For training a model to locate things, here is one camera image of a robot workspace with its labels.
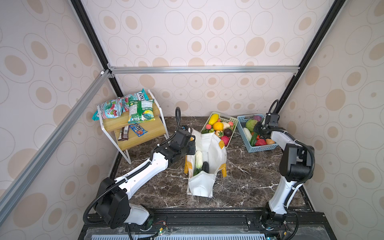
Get white napa cabbage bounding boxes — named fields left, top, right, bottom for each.
left=195, top=151, right=204, bottom=169

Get green cucumber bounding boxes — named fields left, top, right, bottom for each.
left=250, top=133, right=259, bottom=147

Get white grocery bag yellow handles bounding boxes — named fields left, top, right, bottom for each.
left=185, top=130, right=227, bottom=198

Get green leafy vegetable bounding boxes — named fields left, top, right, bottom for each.
left=194, top=169, right=202, bottom=176

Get black eggplant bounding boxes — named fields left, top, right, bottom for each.
left=202, top=162, right=210, bottom=173

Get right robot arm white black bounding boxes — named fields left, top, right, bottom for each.
left=254, top=100, right=315, bottom=234

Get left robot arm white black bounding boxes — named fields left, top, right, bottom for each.
left=83, top=125, right=196, bottom=229

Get green snack bag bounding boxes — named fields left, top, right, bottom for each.
left=128, top=100, right=155, bottom=124

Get teal snack bag rear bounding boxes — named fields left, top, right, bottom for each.
left=122, top=89, right=149, bottom=113

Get teal red snack bag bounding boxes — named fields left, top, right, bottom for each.
left=99, top=98, right=124, bottom=119

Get purple onion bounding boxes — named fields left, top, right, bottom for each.
left=253, top=115, right=263, bottom=122

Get brown potato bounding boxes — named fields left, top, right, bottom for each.
left=266, top=139, right=275, bottom=145

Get green round cabbage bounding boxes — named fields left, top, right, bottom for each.
left=245, top=119, right=259, bottom=132

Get red pepper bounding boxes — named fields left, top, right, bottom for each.
left=255, top=139, right=267, bottom=147

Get blue vegetable basket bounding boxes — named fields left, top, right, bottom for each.
left=237, top=115, right=278, bottom=153

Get orange in green basket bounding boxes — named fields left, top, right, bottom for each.
left=213, top=122, right=224, bottom=131

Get yellow lemon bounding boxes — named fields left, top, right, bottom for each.
left=208, top=114, right=219, bottom=126

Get pink dragon fruit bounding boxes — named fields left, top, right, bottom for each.
left=221, top=136, right=230, bottom=147

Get green fruit basket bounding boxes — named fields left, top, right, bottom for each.
left=201, top=112, right=239, bottom=148

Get dark brown avocado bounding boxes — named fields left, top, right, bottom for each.
left=223, top=128, right=233, bottom=138

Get blue candy packet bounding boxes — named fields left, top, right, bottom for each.
left=130, top=123, right=147, bottom=137

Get brown chocolate bar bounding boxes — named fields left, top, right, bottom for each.
left=118, top=126, right=130, bottom=141

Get horizontal aluminium rail back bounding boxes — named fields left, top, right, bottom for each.
left=102, top=65, right=300, bottom=76

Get wooden two-tier shelf white frame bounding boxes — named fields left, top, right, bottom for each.
left=97, top=90, right=170, bottom=164

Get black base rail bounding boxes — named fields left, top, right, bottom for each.
left=78, top=208, right=336, bottom=240

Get diagonal aluminium rail left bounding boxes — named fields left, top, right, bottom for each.
left=1, top=69, right=111, bottom=225

